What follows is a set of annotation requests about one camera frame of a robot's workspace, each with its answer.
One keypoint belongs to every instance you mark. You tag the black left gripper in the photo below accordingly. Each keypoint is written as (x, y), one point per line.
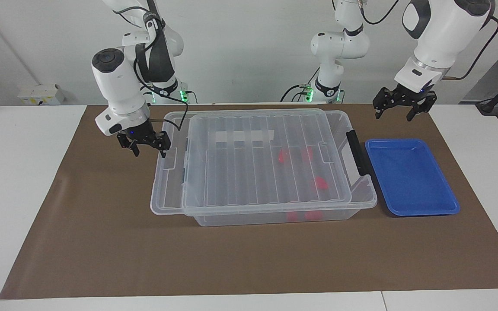
(410, 92)

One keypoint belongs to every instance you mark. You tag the red block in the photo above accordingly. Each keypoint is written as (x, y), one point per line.
(282, 156)
(307, 153)
(292, 216)
(320, 183)
(314, 215)

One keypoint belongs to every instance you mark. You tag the clear ribbed plastic lid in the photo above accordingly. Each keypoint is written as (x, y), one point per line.
(240, 172)

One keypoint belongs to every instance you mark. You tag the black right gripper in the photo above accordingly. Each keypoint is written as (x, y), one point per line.
(138, 134)

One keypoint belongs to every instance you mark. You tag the brown table mat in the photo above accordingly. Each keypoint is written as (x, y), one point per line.
(123, 242)

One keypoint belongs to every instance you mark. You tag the white box with yellow label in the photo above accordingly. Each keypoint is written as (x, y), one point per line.
(41, 93)

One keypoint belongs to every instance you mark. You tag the blue plastic tray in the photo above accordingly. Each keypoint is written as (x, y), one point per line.
(409, 177)

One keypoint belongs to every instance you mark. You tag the clear plastic storage box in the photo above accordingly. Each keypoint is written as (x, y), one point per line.
(253, 218)

